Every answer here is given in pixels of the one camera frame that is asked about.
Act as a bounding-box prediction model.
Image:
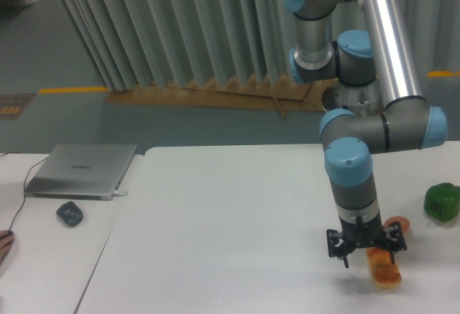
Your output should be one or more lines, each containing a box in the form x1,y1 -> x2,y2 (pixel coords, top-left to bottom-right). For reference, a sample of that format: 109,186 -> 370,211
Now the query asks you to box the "brown cardboard sheet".
105,75 -> 333,118

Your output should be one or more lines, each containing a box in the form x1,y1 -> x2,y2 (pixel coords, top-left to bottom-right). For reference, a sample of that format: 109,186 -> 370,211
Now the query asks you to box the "black cable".
0,151 -> 51,232

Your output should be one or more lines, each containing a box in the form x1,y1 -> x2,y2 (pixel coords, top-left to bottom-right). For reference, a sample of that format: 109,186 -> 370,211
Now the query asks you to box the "orange bread loaf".
366,247 -> 401,290

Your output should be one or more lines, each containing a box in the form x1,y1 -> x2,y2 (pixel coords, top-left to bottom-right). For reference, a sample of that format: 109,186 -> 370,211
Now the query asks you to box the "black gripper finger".
377,221 -> 407,264
326,229 -> 354,268

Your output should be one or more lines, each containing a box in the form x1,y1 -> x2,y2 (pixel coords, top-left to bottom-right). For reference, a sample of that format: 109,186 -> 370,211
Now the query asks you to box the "silver closed laptop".
24,144 -> 137,200

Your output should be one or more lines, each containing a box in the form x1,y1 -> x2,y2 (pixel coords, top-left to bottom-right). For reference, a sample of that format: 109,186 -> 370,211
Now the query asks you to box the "green bell pepper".
423,183 -> 459,223

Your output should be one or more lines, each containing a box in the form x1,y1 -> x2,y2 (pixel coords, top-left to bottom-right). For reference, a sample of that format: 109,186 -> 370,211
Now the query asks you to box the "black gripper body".
340,215 -> 385,248

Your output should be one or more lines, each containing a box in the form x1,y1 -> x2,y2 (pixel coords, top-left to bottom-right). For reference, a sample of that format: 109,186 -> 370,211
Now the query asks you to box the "pale green folding curtain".
60,0 -> 459,91

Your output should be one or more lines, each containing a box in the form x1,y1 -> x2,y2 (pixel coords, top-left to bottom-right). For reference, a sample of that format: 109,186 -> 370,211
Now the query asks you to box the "brown egg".
384,216 -> 410,235

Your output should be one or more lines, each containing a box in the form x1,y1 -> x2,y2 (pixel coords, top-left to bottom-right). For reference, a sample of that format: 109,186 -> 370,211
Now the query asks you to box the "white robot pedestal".
321,86 -> 337,112

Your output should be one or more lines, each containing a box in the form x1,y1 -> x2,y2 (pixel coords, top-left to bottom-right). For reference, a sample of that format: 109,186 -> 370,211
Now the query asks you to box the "small black controller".
56,201 -> 84,228

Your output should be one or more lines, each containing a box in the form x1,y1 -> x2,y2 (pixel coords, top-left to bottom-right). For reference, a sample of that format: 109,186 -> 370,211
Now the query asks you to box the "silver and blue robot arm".
284,0 -> 448,260

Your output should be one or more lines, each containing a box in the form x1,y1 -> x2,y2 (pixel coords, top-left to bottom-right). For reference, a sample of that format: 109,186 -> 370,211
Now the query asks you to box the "person's hand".
0,230 -> 15,262

